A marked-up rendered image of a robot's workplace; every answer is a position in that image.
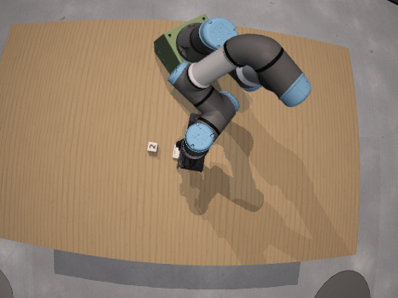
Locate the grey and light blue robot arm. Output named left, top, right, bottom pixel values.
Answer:
left=167, top=17, right=311, bottom=159

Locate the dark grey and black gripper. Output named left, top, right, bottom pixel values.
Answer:
left=176, top=139, right=208, bottom=172

